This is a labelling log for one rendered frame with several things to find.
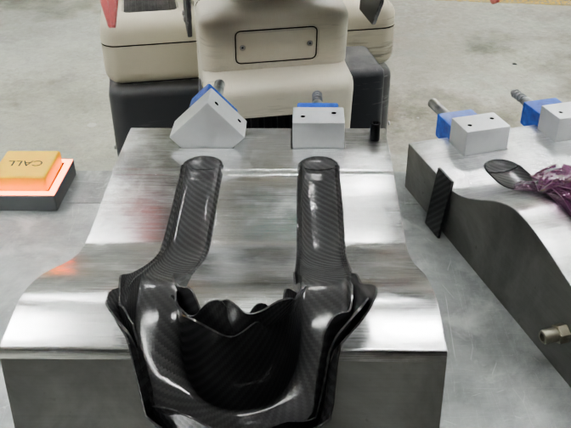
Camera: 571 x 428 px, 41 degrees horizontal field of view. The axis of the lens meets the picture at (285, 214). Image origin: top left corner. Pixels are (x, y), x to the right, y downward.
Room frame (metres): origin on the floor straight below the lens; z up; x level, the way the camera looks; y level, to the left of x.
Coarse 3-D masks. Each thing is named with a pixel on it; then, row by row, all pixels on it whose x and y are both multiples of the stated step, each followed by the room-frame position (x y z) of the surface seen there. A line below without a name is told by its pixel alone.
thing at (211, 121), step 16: (208, 96) 0.67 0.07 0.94; (192, 112) 0.66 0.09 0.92; (208, 112) 0.65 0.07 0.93; (224, 112) 0.66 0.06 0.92; (176, 128) 0.66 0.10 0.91; (192, 128) 0.65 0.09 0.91; (208, 128) 0.65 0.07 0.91; (224, 128) 0.65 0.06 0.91; (240, 128) 0.66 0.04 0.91; (192, 144) 0.65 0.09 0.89; (208, 144) 0.65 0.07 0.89; (224, 144) 0.65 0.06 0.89
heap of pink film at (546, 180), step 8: (544, 168) 0.61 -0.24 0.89; (552, 168) 0.58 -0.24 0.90; (560, 168) 0.58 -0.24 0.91; (568, 168) 0.58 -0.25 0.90; (536, 176) 0.59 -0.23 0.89; (544, 176) 0.58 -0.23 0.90; (552, 176) 0.57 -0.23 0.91; (560, 176) 0.56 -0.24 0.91; (568, 176) 0.56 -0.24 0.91; (520, 184) 0.61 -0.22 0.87; (528, 184) 0.61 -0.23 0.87; (536, 184) 0.57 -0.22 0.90; (544, 184) 0.56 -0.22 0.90; (552, 184) 0.55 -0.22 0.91; (560, 184) 0.54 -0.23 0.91; (568, 184) 0.53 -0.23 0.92; (544, 192) 0.56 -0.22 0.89; (552, 192) 0.55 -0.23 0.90; (560, 192) 0.54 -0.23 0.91; (568, 192) 0.53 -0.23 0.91; (560, 200) 0.53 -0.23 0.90; (568, 200) 0.53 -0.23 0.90; (568, 208) 0.52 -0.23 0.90
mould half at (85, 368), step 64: (256, 128) 0.69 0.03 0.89; (384, 128) 0.69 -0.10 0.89; (128, 192) 0.58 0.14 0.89; (256, 192) 0.58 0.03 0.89; (384, 192) 0.57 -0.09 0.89; (128, 256) 0.47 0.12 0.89; (256, 256) 0.47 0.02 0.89; (384, 256) 0.47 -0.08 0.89; (64, 320) 0.35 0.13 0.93; (384, 320) 0.35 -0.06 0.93; (64, 384) 0.32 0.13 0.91; (128, 384) 0.32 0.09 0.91; (384, 384) 0.32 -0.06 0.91
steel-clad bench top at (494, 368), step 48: (96, 192) 0.72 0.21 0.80; (0, 240) 0.63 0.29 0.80; (48, 240) 0.63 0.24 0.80; (432, 240) 0.62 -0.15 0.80; (0, 288) 0.55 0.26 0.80; (432, 288) 0.54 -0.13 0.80; (480, 288) 0.54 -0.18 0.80; (0, 336) 0.49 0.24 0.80; (480, 336) 0.48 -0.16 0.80; (528, 336) 0.48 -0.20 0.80; (0, 384) 0.43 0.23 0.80; (480, 384) 0.42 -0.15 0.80; (528, 384) 0.42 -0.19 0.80
